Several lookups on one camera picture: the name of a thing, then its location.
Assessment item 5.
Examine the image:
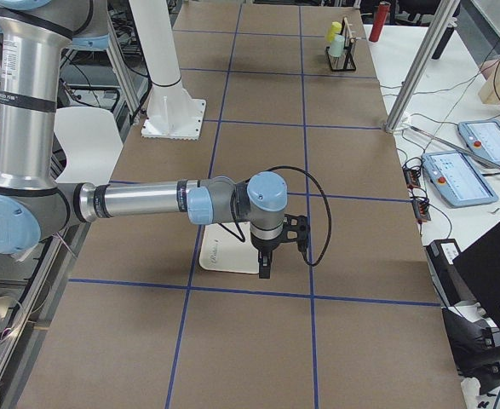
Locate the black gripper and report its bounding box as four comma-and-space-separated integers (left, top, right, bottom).
250, 233, 281, 279

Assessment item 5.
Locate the green plastic cup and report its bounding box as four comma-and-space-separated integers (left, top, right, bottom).
328, 34, 345, 58

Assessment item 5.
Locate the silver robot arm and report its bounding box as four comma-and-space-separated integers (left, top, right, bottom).
0, 1, 287, 279

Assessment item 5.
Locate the white plastic tray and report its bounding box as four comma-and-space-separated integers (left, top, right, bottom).
199, 222, 259, 274

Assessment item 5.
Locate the yellow plastic cup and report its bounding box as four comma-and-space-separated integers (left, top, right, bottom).
325, 21, 342, 43

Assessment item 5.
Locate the near blue teach pendant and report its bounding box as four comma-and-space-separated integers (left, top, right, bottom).
422, 151, 498, 208

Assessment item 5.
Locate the blue teach pendant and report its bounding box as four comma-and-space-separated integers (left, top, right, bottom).
457, 119, 500, 165
422, 151, 498, 208

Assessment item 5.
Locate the white chair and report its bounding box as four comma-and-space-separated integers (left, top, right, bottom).
55, 107, 123, 186

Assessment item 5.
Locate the far blue teach pendant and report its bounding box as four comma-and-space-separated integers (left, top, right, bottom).
457, 119, 500, 165

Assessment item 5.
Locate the red cylinder bottle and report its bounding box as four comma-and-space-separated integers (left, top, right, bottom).
368, 1, 391, 43

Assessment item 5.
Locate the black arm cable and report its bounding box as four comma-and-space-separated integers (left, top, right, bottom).
223, 164, 332, 268

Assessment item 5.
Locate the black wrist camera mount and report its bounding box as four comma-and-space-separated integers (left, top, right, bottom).
280, 214, 310, 254

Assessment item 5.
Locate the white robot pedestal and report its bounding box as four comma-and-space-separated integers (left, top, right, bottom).
129, 0, 206, 140

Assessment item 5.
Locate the black wire cup rack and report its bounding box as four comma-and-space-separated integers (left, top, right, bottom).
325, 17, 358, 72

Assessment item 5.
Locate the aluminium frame post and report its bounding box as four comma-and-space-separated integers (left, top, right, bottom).
383, 0, 460, 133

